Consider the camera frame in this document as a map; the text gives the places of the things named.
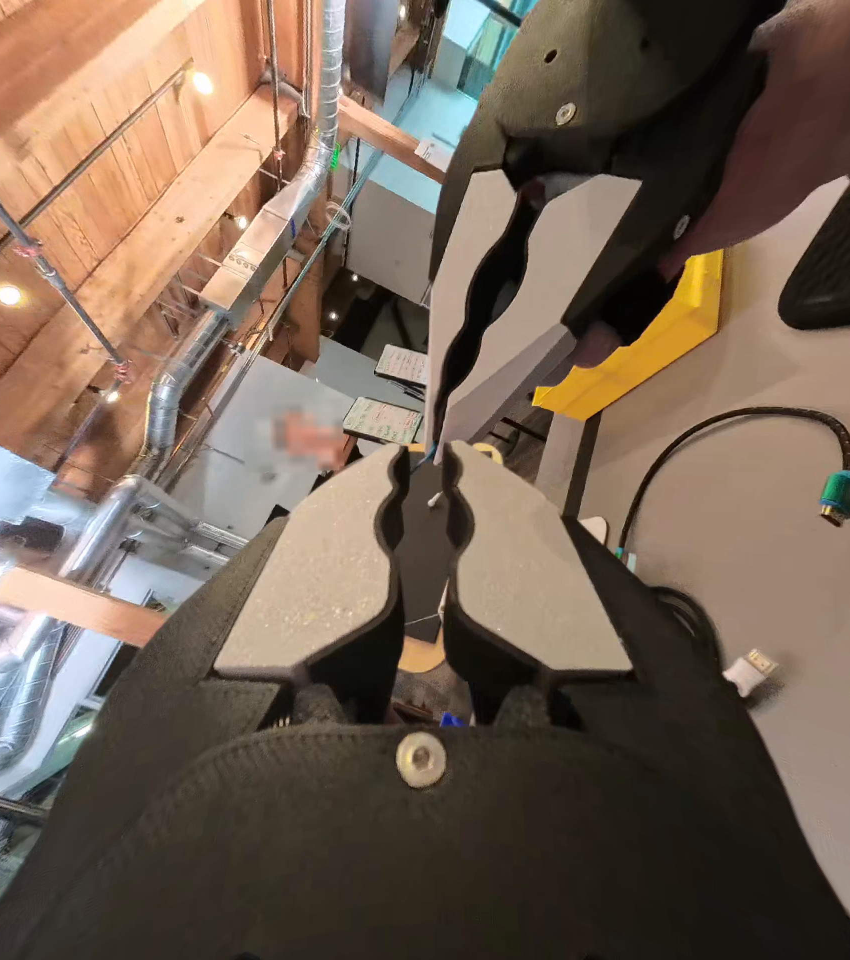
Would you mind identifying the person's right hand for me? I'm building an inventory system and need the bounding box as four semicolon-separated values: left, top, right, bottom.
568;0;850;372

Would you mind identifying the thin ceiling pipe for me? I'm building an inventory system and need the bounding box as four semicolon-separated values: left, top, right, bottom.
0;135;133;376

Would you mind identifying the black cable with silver plugs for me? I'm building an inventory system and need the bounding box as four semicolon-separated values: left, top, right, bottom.
650;585;783;700

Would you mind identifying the silver ceiling duct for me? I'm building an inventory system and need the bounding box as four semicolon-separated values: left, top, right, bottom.
140;0;351;496
0;480;171;789

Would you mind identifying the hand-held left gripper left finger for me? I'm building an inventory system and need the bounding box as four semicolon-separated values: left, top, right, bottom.
215;446;408;684

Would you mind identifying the whiteboard with green notes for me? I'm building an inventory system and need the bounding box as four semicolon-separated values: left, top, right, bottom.
343;393;429;448

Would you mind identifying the whiteboard on stand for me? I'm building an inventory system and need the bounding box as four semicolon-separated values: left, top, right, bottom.
374;342;433;388

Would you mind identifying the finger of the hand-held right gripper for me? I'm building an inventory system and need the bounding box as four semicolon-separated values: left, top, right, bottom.
425;168;534;439
434;173;648;447

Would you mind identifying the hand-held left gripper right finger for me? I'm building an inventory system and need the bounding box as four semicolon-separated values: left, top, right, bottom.
440;440;636;688

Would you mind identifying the black braided hdmi cable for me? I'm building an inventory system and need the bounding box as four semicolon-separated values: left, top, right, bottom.
613;405;850;564

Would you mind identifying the yellow plastic bin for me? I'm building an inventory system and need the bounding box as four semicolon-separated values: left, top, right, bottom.
533;248;726;421

